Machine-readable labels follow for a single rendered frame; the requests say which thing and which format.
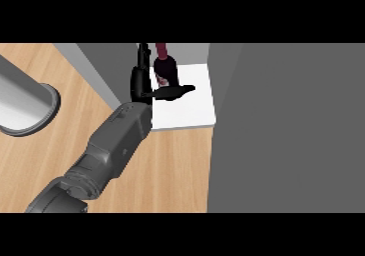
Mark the large flat grey cabinet door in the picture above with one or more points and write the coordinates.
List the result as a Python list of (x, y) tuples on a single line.
[(293, 133)]

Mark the pale grey cylindrical container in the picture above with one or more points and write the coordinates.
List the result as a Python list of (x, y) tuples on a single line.
[(15, 100)]

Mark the dark wine bottle red neck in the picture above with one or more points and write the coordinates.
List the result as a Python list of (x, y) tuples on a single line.
[(166, 68)]

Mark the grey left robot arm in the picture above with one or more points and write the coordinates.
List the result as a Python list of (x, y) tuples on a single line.
[(119, 136)]

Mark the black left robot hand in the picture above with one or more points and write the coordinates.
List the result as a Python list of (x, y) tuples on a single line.
[(141, 86)]

